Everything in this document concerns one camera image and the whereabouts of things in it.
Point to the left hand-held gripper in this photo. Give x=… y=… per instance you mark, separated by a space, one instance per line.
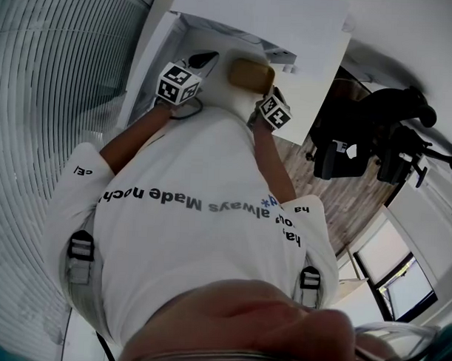
x=175 y=85

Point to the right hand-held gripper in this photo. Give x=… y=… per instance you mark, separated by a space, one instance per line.
x=276 y=113

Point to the brown cardboard box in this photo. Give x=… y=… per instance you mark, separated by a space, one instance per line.
x=250 y=75

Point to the person's left forearm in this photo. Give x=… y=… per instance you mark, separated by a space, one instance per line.
x=133 y=139

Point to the person's right forearm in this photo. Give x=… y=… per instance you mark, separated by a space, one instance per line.
x=274 y=163

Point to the black office chair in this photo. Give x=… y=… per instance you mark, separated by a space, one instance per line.
x=342 y=124
x=395 y=167

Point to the white window blinds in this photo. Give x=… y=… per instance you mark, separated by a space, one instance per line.
x=46 y=133

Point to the person's white printed T-shirt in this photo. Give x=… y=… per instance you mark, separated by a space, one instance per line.
x=190 y=249

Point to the black-framed window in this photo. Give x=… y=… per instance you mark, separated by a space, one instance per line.
x=411 y=293

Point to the person's head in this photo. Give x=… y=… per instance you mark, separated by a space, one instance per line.
x=243 y=332

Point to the clear eyeglasses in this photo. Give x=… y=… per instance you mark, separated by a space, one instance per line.
x=398 y=327

